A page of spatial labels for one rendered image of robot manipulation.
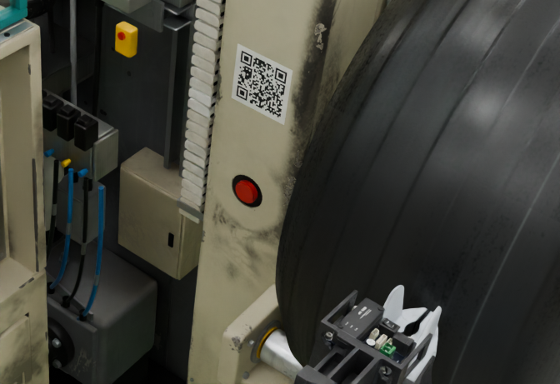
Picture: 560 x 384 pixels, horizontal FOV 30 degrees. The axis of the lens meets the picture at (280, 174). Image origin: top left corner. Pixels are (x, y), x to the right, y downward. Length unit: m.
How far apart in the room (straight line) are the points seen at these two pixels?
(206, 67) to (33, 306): 0.41
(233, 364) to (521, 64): 0.56
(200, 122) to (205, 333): 0.35
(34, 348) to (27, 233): 0.20
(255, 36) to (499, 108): 0.35
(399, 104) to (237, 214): 0.45
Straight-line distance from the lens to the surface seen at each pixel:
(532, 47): 0.92
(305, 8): 1.10
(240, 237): 1.33
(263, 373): 1.34
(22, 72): 1.19
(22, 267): 1.40
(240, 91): 1.20
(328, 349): 0.79
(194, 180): 1.34
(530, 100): 0.90
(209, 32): 1.21
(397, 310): 0.89
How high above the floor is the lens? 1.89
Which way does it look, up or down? 39 degrees down
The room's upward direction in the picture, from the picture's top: 9 degrees clockwise
